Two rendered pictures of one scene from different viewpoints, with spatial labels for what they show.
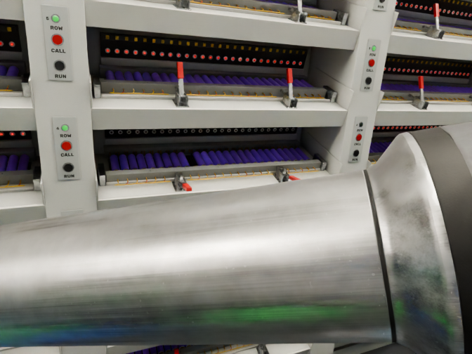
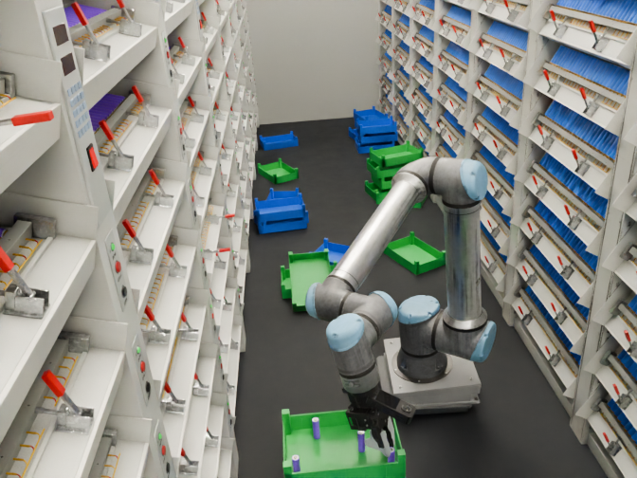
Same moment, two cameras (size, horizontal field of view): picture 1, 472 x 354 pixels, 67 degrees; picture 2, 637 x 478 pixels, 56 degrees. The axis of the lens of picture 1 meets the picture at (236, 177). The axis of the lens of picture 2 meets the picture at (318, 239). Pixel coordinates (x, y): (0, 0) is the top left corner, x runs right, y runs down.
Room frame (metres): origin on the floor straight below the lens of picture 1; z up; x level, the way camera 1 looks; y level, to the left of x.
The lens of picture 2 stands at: (-0.19, 1.58, 1.62)
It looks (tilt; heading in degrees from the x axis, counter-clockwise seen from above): 27 degrees down; 291
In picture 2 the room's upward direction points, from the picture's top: 4 degrees counter-clockwise
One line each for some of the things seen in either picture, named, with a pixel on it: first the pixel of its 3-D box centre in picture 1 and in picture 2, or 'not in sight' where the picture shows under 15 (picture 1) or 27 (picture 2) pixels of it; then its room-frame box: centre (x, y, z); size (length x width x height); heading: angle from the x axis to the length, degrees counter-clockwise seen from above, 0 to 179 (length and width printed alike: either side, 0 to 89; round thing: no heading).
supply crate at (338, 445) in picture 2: not in sight; (340, 442); (0.21, 0.51, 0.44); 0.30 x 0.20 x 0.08; 24
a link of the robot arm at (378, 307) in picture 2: not in sight; (370, 316); (0.15, 0.40, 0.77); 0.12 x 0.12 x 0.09; 76
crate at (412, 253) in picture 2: not in sight; (414, 251); (0.37, -1.27, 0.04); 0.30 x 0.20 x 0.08; 139
